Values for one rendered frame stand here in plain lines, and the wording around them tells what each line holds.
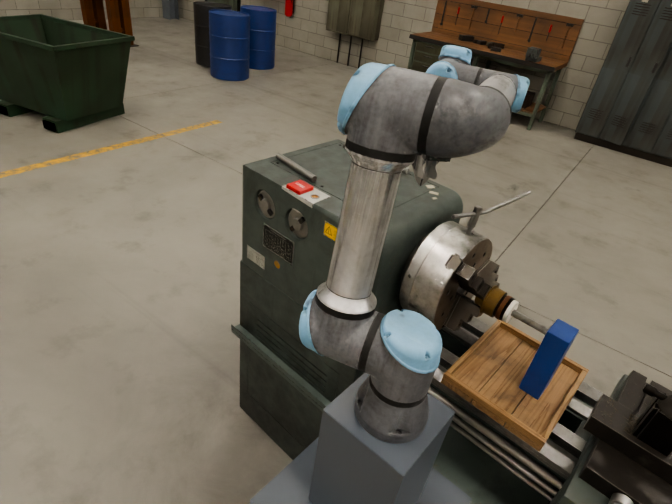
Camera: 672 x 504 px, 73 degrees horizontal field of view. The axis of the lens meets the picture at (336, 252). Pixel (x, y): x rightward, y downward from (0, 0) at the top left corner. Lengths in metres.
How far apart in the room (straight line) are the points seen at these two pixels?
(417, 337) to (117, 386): 1.90
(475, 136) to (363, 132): 0.16
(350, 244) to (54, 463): 1.82
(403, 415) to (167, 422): 1.58
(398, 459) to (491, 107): 0.64
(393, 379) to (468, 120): 0.46
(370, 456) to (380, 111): 0.63
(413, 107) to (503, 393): 0.96
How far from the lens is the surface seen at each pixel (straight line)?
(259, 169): 1.51
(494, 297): 1.37
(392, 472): 0.95
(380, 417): 0.93
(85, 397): 2.53
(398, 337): 0.82
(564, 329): 1.37
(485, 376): 1.46
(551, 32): 7.87
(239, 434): 2.27
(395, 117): 0.70
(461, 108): 0.69
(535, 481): 1.49
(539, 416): 1.44
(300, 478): 1.30
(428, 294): 1.31
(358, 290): 0.81
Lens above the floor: 1.88
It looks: 34 degrees down
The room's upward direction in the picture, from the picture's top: 8 degrees clockwise
